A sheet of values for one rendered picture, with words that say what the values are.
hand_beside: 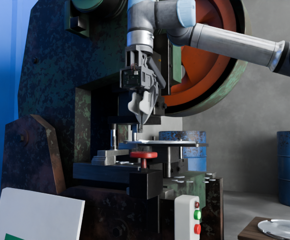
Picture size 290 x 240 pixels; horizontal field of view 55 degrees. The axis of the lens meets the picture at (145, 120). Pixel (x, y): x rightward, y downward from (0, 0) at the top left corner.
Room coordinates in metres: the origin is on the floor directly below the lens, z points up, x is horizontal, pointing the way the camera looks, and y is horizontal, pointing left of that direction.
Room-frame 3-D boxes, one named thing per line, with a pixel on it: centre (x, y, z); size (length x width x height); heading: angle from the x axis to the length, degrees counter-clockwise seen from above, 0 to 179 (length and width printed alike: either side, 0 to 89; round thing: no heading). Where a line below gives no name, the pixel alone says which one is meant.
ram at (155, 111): (1.18, 0.00, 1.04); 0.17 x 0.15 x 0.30; 60
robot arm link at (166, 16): (0.78, -0.09, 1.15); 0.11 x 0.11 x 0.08; 79
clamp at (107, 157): (1.05, 0.12, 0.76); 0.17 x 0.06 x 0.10; 150
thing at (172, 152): (1.11, -0.11, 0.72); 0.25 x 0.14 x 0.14; 60
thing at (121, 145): (1.20, 0.03, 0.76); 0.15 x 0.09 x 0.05; 150
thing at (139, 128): (1.19, 0.03, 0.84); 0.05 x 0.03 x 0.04; 150
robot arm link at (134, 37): (0.78, 0.01, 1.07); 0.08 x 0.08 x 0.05
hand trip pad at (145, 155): (0.80, 0.00, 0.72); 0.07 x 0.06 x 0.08; 60
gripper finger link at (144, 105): (0.77, 0.00, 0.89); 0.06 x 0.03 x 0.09; 150
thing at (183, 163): (1.20, 0.04, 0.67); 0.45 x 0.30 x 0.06; 150
